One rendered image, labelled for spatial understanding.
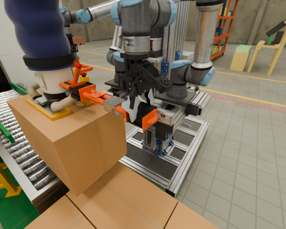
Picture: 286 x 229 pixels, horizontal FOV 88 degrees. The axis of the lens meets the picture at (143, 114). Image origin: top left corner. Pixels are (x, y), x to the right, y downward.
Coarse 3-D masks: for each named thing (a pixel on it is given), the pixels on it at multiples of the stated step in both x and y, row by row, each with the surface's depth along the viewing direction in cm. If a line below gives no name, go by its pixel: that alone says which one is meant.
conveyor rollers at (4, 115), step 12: (0, 96) 220; (12, 96) 217; (0, 108) 190; (0, 120) 165; (12, 120) 166; (0, 132) 147; (12, 132) 147; (12, 144) 134; (24, 144) 134; (12, 156) 122; (24, 156) 121; (36, 156) 121; (24, 168) 114; (36, 168) 113; (48, 168) 112; (48, 180) 104
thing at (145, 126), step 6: (138, 108) 51; (144, 108) 51; (150, 108) 51; (126, 114) 50; (138, 114) 47; (144, 114) 47; (150, 114) 48; (126, 120) 52; (138, 120) 49; (144, 120) 46; (138, 126) 50; (144, 126) 47
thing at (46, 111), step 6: (36, 96) 84; (30, 102) 84; (36, 102) 82; (48, 102) 77; (36, 108) 80; (42, 108) 78; (48, 108) 77; (66, 108) 78; (48, 114) 73; (54, 114) 73; (60, 114) 73; (66, 114) 76
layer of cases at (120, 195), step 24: (120, 168) 112; (96, 192) 96; (120, 192) 96; (144, 192) 96; (48, 216) 84; (72, 216) 84; (96, 216) 84; (120, 216) 84; (144, 216) 84; (168, 216) 84; (192, 216) 84
